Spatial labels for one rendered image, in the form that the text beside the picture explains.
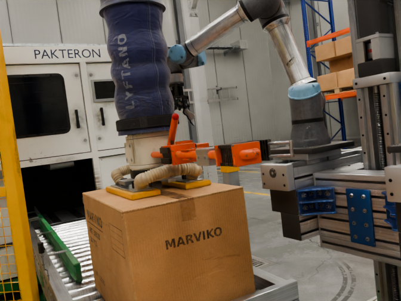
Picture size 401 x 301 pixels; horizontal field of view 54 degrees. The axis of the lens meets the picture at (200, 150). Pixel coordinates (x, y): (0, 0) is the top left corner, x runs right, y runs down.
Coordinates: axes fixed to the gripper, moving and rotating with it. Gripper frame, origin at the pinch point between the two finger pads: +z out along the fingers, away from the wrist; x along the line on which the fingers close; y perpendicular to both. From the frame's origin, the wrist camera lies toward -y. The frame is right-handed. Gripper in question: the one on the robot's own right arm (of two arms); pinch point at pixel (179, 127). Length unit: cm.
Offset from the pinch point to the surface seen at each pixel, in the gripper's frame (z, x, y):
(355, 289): 117, 116, -14
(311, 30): -238, 750, -679
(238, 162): 10, -29, 94
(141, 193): 20, -37, 47
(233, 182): 28.7, 20.2, 9.5
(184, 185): 20, -21, 46
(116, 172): 14.6, -36.1, 16.4
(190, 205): 24, -27, 62
